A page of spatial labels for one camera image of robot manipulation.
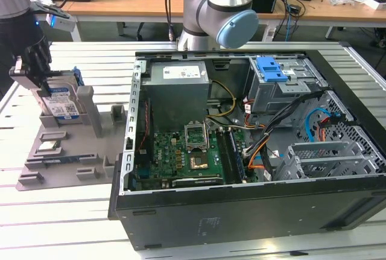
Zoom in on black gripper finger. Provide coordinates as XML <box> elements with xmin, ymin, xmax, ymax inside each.
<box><xmin>24</xmin><ymin>42</ymin><xmax>53</xmax><ymax>77</ymax></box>
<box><xmin>8</xmin><ymin>56</ymin><xmax>52</xmax><ymax>98</ymax></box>

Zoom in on hard disk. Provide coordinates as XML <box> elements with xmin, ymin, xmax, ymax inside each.
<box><xmin>28</xmin><ymin>66</ymin><xmax>87</xmax><ymax>119</ymax></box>

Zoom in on metal disk bay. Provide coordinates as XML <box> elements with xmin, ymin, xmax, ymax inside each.
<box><xmin>245</xmin><ymin>56</ymin><xmax>328</xmax><ymax>116</ymax></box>

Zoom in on grey perforated disk bay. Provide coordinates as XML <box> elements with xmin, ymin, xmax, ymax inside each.
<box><xmin>276</xmin><ymin>141</ymin><xmax>379</xmax><ymax>182</ymax></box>

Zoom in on crumpled white paper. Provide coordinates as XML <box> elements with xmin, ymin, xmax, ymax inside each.
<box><xmin>28</xmin><ymin>0</ymin><xmax>57</xmax><ymax>9</ymax></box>

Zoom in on silver CPU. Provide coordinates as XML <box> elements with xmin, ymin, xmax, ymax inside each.
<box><xmin>39</xmin><ymin>141</ymin><xmax>61</xmax><ymax>151</ymax></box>

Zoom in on grey plastic parts rack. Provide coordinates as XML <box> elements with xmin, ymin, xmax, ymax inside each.
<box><xmin>14</xmin><ymin>84</ymin><xmax>127</xmax><ymax>192</ymax></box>

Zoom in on dark RAM stick blue label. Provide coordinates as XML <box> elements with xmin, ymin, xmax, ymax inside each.
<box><xmin>42</xmin><ymin>157</ymin><xmax>82</xmax><ymax>164</ymax></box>

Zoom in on grey power supply unit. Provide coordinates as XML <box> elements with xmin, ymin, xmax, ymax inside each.
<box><xmin>141</xmin><ymin>62</ymin><xmax>212</xmax><ymax>134</ymax></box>

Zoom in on green motherboard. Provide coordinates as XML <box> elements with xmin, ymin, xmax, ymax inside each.
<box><xmin>134</xmin><ymin>130</ymin><xmax>251</xmax><ymax>190</ymax></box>

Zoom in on CPU socket gold contacts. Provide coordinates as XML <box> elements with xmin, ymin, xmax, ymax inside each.
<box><xmin>188</xmin><ymin>153</ymin><xmax>210</xmax><ymax>172</ymax></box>

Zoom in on white power strip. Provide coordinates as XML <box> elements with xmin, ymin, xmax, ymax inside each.
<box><xmin>264</xmin><ymin>26</ymin><xmax>277</xmax><ymax>42</ymax></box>

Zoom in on blue plastic bay latch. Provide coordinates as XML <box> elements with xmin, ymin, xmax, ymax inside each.
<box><xmin>256</xmin><ymin>57</ymin><xmax>289</xmax><ymax>83</ymax></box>

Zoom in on black open PC case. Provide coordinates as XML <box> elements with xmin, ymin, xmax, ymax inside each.
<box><xmin>107</xmin><ymin>49</ymin><xmax>386</xmax><ymax>252</ymax></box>

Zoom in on white phone box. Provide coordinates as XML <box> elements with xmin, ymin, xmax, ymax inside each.
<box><xmin>360</xmin><ymin>0</ymin><xmax>386</xmax><ymax>10</ymax></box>

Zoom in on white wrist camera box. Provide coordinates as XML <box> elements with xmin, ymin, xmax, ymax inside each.
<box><xmin>30</xmin><ymin>0</ymin><xmax>76</xmax><ymax>31</ymax></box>

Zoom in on thin red black wire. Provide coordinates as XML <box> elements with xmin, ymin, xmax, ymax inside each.
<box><xmin>138</xmin><ymin>98</ymin><xmax>151</xmax><ymax>155</ymax></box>

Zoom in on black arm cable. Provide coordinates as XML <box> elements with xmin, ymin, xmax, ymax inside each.
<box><xmin>164</xmin><ymin>0</ymin><xmax>183</xmax><ymax>43</ymax></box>

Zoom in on metal socket cover frame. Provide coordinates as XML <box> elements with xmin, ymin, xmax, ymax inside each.
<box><xmin>184</xmin><ymin>120</ymin><xmax>211</xmax><ymax>152</ymax></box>

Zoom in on yellow wire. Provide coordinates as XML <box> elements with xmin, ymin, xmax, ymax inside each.
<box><xmin>206</xmin><ymin>80</ymin><xmax>236</xmax><ymax>119</ymax></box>

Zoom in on orange wire bundle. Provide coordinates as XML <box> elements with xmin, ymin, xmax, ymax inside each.
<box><xmin>247</xmin><ymin>142</ymin><xmax>272</xmax><ymax>170</ymax></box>

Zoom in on black sleeved cable bundle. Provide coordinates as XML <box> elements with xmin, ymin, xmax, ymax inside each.
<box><xmin>241</xmin><ymin>92</ymin><xmax>323</xmax><ymax>155</ymax></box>

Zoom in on blue wire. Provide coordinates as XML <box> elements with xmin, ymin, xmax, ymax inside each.
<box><xmin>306</xmin><ymin>106</ymin><xmax>331</xmax><ymax>143</ymax></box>

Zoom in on red orange wire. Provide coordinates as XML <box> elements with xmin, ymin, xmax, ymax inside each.
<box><xmin>318</xmin><ymin>116</ymin><xmax>332</xmax><ymax>143</ymax></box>

